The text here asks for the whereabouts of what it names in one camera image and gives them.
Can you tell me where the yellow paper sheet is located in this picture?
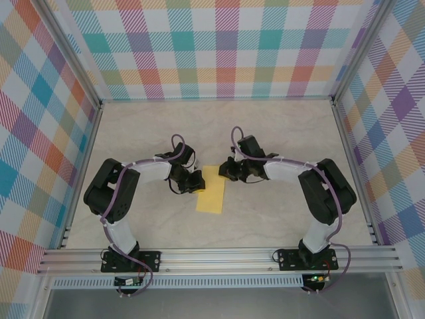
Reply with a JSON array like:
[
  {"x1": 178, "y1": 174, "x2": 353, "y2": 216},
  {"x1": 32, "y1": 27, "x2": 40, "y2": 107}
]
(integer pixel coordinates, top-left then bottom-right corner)
[{"x1": 195, "y1": 165, "x2": 226, "y2": 215}]

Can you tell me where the right gripper black cable loop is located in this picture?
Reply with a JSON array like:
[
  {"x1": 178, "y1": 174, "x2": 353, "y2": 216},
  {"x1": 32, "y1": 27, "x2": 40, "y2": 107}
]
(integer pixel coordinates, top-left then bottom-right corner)
[{"x1": 244, "y1": 172, "x2": 266, "y2": 185}]

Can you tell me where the gripper black cable loop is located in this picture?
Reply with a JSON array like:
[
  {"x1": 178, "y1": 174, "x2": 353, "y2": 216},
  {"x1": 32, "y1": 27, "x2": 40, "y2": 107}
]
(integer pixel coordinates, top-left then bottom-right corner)
[
  {"x1": 167, "y1": 177, "x2": 187, "y2": 195},
  {"x1": 244, "y1": 172, "x2": 266, "y2": 185}
]

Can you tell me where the left gripper black cable loop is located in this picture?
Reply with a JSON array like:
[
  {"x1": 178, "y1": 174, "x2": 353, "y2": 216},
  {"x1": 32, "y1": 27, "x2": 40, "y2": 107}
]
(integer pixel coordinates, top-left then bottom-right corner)
[{"x1": 167, "y1": 177, "x2": 187, "y2": 195}]

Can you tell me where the thin aluminium table edge rail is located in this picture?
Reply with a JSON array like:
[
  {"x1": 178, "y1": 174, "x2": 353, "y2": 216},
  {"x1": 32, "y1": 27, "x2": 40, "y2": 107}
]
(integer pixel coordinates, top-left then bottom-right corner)
[{"x1": 99, "y1": 95, "x2": 335, "y2": 102}]

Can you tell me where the wide aluminium mounting rail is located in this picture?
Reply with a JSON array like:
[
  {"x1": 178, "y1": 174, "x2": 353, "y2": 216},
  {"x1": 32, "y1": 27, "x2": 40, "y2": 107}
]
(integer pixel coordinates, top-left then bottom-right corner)
[{"x1": 36, "y1": 245, "x2": 404, "y2": 275}]

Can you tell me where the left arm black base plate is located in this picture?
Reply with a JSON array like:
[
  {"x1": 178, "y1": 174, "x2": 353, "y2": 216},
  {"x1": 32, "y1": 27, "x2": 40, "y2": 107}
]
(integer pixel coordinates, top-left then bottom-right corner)
[{"x1": 100, "y1": 249, "x2": 163, "y2": 274}]

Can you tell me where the perforated metal cable tray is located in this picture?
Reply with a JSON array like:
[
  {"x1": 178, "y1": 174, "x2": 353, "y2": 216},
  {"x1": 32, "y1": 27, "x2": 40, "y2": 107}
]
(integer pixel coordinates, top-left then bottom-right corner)
[{"x1": 49, "y1": 274, "x2": 305, "y2": 290}]

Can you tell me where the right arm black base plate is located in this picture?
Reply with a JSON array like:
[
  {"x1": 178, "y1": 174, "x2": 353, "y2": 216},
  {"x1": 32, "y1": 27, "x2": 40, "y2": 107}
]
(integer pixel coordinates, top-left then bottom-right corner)
[{"x1": 277, "y1": 248, "x2": 339, "y2": 272}]

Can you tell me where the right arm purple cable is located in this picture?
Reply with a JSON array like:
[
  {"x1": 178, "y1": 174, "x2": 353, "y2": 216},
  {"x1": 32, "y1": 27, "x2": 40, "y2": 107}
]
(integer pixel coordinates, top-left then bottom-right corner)
[{"x1": 230, "y1": 126, "x2": 353, "y2": 296}]

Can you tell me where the aluminium frame post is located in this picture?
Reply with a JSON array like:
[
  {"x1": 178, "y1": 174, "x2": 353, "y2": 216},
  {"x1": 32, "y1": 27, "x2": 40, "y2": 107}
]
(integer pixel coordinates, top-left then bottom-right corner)
[
  {"x1": 41, "y1": 0, "x2": 104, "y2": 110},
  {"x1": 330, "y1": 0, "x2": 396, "y2": 106}
]

